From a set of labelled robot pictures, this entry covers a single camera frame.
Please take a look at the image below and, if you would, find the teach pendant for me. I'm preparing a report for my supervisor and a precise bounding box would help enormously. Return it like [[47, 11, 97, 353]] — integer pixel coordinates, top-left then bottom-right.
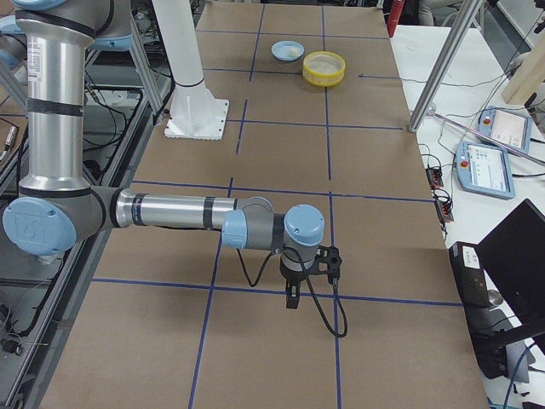
[[478, 106, 531, 153], [455, 141, 516, 199]]

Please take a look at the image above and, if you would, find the yellow bamboo steamer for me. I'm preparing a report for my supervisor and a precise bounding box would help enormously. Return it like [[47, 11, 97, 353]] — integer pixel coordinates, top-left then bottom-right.
[[301, 51, 347, 88]]

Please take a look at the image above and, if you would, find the red cylinder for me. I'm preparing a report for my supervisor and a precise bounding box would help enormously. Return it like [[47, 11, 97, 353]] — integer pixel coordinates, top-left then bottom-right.
[[387, 0, 404, 29]]

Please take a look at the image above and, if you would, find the wooden beam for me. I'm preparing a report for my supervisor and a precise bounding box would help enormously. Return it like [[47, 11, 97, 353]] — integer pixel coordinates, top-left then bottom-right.
[[502, 33, 545, 105]]

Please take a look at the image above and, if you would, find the orange black connector box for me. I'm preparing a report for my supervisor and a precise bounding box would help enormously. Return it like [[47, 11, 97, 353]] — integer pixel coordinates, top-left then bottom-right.
[[425, 166, 444, 189]]

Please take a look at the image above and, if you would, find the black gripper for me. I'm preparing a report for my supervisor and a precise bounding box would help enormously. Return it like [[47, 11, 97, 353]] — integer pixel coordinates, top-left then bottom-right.
[[280, 251, 310, 308]]

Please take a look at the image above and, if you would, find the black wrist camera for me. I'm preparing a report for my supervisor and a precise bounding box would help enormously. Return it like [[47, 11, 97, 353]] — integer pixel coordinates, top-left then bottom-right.
[[313, 245, 342, 287]]

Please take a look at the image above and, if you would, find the aluminium frame post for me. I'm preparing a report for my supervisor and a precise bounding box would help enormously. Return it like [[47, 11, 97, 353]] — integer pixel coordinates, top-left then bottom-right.
[[408, 0, 483, 133]]

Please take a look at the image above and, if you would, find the black camera cable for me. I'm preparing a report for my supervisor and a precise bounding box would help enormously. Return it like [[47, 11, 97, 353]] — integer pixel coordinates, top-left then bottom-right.
[[236, 245, 348, 339]]

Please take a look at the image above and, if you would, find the light blue plate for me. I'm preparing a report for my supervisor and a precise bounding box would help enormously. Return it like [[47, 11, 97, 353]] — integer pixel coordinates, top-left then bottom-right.
[[271, 40, 305, 62]]

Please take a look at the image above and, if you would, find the brown paper table cover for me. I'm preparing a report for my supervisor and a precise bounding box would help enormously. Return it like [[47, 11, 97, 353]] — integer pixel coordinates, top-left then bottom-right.
[[42, 3, 486, 408]]

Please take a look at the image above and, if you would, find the black computer box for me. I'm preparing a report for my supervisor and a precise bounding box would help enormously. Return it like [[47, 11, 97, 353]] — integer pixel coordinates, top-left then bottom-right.
[[449, 241, 503, 308]]

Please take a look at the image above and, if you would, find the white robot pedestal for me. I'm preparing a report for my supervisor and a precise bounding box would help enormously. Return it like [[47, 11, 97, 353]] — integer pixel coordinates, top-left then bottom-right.
[[152, 0, 229, 141]]

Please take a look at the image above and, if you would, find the black monitor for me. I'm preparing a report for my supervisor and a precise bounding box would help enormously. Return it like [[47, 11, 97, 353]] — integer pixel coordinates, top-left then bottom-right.
[[476, 199, 544, 323]]

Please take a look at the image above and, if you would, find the near teach pendant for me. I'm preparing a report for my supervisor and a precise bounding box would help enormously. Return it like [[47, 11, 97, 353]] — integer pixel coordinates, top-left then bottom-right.
[[455, 141, 516, 199]]

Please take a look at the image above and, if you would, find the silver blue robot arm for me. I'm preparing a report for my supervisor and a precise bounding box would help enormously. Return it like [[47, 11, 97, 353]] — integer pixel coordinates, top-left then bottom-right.
[[3, 1, 331, 308]]

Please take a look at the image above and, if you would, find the long metal rod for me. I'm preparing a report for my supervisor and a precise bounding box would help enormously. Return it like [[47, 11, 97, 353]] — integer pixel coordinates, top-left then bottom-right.
[[425, 110, 545, 167]]

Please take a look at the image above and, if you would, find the far teach pendant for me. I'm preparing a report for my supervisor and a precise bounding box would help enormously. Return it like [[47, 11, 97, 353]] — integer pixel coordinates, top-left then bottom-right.
[[478, 106, 531, 153]]

